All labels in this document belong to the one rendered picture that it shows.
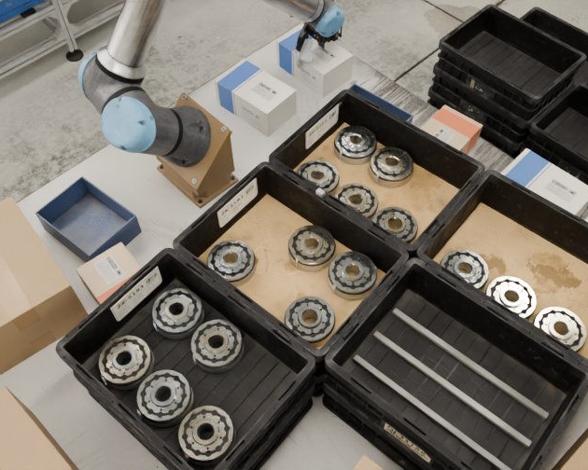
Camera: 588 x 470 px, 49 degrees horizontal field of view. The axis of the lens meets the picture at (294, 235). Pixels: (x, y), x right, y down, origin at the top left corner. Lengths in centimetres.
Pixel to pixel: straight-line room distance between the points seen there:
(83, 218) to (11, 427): 60
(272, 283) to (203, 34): 208
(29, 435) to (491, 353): 89
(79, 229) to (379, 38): 199
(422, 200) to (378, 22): 192
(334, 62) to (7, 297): 107
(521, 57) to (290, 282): 142
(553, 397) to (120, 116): 106
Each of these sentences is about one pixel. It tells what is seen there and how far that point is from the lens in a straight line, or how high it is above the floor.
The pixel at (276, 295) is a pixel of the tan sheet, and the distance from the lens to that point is 137.
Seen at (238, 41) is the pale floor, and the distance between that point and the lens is 323.
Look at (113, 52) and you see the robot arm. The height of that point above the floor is 109.
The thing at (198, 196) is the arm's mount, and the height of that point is 72.
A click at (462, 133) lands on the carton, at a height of 77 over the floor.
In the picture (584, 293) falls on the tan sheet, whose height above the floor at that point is 83.
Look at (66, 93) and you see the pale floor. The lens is 313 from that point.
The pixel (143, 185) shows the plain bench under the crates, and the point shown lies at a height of 70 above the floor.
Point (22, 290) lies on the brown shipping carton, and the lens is 146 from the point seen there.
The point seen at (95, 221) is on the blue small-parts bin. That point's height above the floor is 70.
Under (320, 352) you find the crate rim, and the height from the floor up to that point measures 93.
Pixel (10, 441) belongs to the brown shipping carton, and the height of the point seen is 86.
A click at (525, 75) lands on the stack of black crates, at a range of 244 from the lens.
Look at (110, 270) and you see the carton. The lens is 153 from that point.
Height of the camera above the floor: 203
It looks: 56 degrees down
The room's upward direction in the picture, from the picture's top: 1 degrees counter-clockwise
